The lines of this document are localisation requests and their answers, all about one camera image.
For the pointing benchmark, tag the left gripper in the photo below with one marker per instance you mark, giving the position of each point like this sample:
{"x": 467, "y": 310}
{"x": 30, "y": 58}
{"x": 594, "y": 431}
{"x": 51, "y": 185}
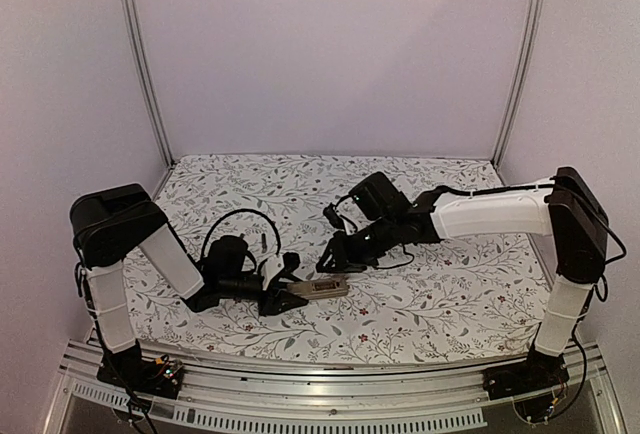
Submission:
{"x": 273, "y": 304}

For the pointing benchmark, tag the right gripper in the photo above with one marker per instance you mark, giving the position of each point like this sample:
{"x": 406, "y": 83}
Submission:
{"x": 344, "y": 259}

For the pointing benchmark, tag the beige remote control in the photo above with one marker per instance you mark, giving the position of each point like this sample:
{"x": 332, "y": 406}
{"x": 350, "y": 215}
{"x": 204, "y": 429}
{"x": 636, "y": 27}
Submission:
{"x": 326, "y": 288}

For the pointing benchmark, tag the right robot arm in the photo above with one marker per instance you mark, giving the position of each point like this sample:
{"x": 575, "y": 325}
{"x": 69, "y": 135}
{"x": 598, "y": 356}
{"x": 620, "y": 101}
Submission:
{"x": 561, "y": 207}

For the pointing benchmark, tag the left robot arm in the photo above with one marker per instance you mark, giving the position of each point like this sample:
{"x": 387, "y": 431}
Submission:
{"x": 108, "y": 226}

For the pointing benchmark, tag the floral tablecloth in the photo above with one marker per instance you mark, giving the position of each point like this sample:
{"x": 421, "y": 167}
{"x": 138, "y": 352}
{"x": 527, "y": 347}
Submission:
{"x": 470, "y": 298}

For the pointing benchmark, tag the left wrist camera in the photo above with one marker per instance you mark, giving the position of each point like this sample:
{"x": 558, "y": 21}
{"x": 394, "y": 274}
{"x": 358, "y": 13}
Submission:
{"x": 277, "y": 267}

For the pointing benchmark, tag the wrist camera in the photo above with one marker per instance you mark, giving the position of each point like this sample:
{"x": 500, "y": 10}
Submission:
{"x": 277, "y": 267}
{"x": 335, "y": 219}

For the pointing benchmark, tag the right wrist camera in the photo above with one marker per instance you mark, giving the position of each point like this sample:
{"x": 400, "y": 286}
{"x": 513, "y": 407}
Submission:
{"x": 335, "y": 219}

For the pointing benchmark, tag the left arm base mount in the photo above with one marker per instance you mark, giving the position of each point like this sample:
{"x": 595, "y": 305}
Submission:
{"x": 161, "y": 377}

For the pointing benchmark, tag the aluminium front rail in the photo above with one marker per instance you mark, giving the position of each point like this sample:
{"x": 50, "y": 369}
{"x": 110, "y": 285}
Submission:
{"x": 233, "y": 394}

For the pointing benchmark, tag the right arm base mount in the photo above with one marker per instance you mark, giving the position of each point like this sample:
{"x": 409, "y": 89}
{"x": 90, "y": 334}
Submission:
{"x": 542, "y": 386}

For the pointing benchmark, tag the left aluminium frame post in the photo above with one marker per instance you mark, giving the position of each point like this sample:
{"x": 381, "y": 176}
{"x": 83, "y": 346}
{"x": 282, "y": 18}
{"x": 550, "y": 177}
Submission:
{"x": 143, "y": 71}

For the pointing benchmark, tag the aluminium frame post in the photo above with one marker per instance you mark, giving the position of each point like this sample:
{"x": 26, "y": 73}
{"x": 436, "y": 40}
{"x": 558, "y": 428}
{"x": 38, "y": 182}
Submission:
{"x": 525, "y": 53}
{"x": 143, "y": 71}

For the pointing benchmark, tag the right aluminium frame post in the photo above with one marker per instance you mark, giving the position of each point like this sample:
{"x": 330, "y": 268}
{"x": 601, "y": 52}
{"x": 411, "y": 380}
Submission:
{"x": 525, "y": 53}

